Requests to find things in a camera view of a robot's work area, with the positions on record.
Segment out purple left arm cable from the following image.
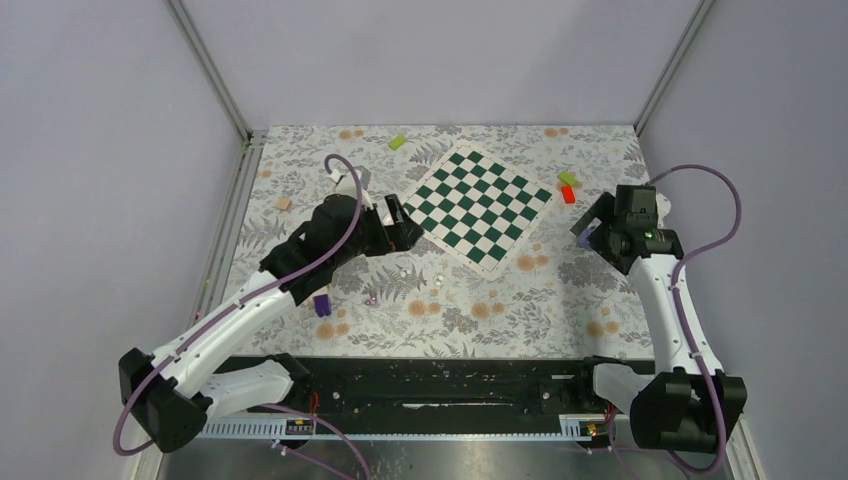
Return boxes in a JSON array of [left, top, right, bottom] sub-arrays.
[[111, 154, 372, 480]]

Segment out lime green block right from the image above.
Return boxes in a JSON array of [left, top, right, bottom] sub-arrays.
[[557, 171, 579, 187]]

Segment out small wooden cube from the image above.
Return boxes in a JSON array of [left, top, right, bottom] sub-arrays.
[[275, 197, 292, 212]]

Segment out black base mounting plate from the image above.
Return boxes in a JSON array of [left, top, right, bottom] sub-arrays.
[[218, 356, 657, 436]]

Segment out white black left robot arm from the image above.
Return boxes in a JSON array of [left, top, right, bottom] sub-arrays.
[[113, 194, 424, 456]]

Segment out green white chessboard mat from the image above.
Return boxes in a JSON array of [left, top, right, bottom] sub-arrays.
[[401, 142, 555, 280]]

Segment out lime green block far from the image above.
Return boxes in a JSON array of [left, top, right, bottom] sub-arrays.
[[387, 135, 407, 151]]

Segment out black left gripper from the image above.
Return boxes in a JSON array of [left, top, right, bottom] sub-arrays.
[[332, 194, 424, 269]]

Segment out right aluminium frame post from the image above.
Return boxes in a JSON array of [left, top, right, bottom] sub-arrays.
[[633, 0, 717, 137]]

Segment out red block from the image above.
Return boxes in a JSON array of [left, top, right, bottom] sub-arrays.
[[560, 185, 576, 205]]

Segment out aluminium frame post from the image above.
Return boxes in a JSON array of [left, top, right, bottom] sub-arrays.
[[164, 0, 253, 143], [633, 0, 717, 137]]

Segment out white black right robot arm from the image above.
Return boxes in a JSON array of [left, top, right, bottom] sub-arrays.
[[571, 185, 747, 454]]

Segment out lime green block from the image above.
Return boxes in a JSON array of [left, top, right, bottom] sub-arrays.
[[557, 171, 579, 187], [387, 135, 407, 151]]

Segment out purple block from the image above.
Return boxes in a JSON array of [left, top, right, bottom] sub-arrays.
[[313, 294, 332, 318]]

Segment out white slotted cable duct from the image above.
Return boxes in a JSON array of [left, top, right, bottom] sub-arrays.
[[198, 415, 598, 443]]

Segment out floral patterned table mat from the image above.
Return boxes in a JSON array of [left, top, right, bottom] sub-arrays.
[[226, 125, 652, 359]]

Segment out left aluminium frame post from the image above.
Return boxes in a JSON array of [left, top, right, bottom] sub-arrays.
[[164, 0, 253, 143]]

